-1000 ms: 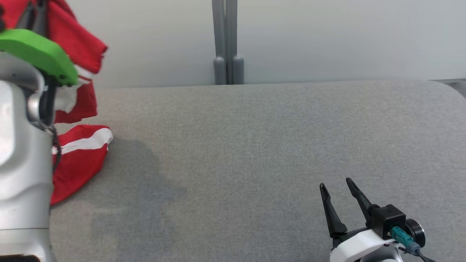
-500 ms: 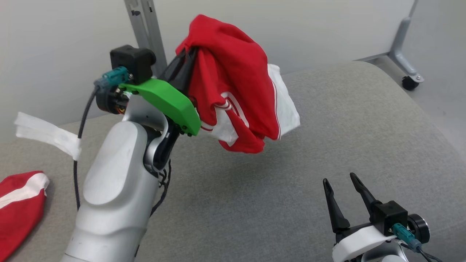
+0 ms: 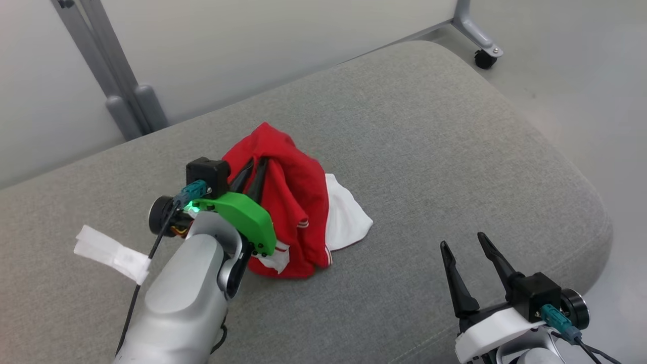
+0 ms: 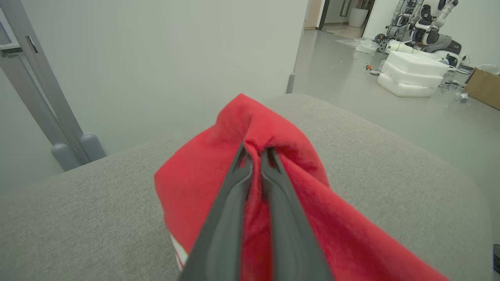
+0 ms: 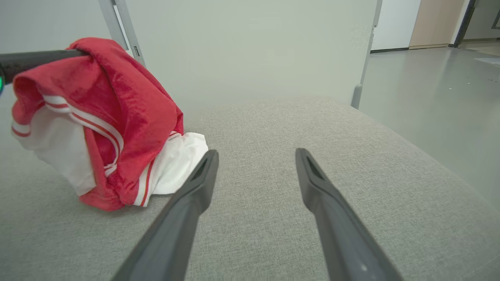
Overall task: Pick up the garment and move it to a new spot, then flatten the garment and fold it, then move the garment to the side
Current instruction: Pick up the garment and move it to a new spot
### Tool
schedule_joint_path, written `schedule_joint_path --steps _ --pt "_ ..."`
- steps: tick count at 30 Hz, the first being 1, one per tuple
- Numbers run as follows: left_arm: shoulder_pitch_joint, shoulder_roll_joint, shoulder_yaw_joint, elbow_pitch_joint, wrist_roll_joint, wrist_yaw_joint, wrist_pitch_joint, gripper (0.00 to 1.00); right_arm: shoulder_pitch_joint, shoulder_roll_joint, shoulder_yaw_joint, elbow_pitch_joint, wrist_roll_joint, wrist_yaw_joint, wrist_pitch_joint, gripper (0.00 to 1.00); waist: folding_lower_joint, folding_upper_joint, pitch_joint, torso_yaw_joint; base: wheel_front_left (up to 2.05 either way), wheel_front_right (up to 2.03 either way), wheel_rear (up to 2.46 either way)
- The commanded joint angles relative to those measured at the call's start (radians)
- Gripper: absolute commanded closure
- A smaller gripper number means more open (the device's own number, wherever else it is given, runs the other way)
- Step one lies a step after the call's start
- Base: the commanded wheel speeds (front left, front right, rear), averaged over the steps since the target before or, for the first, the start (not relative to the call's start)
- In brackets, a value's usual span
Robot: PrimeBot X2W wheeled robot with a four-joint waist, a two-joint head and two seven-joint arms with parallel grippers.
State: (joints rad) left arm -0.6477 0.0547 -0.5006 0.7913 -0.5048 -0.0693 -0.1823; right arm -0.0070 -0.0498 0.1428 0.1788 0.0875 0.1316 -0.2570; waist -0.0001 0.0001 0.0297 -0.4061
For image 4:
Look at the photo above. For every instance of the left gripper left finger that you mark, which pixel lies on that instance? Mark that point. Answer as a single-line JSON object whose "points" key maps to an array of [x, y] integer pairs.
{"points": [[222, 234]]}

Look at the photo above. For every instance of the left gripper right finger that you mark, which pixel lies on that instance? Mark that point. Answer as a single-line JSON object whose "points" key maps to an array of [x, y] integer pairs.
{"points": [[291, 234]]}

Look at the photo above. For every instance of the red basketball jersey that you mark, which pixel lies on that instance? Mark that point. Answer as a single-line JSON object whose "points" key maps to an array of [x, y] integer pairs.
{"points": [[195, 187]]}

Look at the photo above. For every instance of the white foam block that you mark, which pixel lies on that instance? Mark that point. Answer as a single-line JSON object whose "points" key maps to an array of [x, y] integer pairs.
{"points": [[406, 90], [418, 62], [410, 78]]}

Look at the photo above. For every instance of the white foam sheet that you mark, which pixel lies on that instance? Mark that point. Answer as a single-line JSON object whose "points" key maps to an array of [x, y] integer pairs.
{"points": [[363, 47]]}

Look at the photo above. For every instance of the white foam roll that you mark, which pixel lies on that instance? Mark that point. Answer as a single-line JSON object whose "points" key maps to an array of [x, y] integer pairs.
{"points": [[398, 47]]}

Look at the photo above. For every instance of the crumpled clear plastic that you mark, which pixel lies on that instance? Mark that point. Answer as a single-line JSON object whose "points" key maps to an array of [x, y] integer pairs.
{"points": [[462, 98]]}

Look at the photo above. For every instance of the beige wooden door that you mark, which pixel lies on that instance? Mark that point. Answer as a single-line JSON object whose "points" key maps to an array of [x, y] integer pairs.
{"points": [[313, 13]]}

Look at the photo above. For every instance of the white round bin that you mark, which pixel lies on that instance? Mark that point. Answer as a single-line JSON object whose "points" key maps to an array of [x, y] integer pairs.
{"points": [[358, 17]]}

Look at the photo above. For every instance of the grey robot parts assembly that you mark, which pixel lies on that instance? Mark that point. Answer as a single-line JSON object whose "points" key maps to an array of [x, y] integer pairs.
{"points": [[398, 23]]}

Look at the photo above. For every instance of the brown cardboard box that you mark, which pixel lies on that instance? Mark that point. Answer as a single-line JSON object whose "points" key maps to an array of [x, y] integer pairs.
{"points": [[484, 88]]}

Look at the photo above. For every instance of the white grey humanoid robot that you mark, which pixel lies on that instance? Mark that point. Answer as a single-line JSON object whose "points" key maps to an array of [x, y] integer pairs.
{"points": [[429, 27]]}

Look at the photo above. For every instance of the white plastic bag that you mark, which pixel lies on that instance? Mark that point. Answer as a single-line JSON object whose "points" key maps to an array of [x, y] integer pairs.
{"points": [[490, 69]]}

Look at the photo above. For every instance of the grey partition end post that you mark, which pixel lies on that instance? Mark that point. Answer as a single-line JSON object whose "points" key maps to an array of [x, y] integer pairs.
{"points": [[290, 84]]}

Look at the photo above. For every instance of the grey metal partition post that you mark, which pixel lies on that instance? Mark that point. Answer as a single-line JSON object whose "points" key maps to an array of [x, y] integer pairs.
{"points": [[50, 86]]}

